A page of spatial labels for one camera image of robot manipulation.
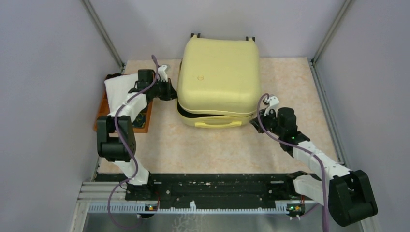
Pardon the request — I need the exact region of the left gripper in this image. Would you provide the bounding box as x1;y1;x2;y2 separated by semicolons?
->
150;78;180;102

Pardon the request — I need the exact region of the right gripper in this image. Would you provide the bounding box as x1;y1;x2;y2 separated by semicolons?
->
249;107;284;137

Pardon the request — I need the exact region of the yellow hard-shell suitcase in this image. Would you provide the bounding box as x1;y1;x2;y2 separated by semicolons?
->
176;33;262;129

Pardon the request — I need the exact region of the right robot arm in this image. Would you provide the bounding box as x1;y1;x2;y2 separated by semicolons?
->
250;107;378;227

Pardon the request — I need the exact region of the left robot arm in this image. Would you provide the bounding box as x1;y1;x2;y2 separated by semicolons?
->
97;65;177;200

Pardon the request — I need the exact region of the dark round patterned item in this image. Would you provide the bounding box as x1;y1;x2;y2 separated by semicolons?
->
132;113;147;128

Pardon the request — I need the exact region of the white folded cloth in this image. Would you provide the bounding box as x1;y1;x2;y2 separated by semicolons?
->
104;73;148;122

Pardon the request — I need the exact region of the brown wooden tray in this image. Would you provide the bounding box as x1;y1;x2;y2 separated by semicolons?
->
96;73;153;133

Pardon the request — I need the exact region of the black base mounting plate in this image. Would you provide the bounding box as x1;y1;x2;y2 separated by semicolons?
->
96;171;306;217

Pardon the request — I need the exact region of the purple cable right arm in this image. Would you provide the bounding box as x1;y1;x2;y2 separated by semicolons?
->
257;93;330;232

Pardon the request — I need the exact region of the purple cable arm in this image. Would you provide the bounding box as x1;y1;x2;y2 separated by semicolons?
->
107;54;160;231
257;93;330;232

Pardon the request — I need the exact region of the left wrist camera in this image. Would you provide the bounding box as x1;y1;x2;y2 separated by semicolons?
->
157;64;170;82

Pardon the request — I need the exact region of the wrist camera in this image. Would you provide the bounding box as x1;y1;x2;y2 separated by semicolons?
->
157;64;170;82
263;95;280;116

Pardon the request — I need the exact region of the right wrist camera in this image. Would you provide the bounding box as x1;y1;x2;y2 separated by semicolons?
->
263;95;280;116

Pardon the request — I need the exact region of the right corner aluminium post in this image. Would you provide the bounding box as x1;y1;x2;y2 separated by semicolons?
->
310;0;355;66

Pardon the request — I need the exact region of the corner aluminium post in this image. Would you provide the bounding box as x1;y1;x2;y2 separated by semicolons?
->
80;0;125;70
310;0;355;66

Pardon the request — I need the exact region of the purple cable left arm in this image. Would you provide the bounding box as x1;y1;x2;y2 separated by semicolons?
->
107;54;160;231

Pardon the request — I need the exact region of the left corner aluminium post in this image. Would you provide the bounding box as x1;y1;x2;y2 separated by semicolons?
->
80;0;125;70

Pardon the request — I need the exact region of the aluminium rail frame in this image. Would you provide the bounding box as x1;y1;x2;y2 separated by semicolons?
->
68;58;382;232

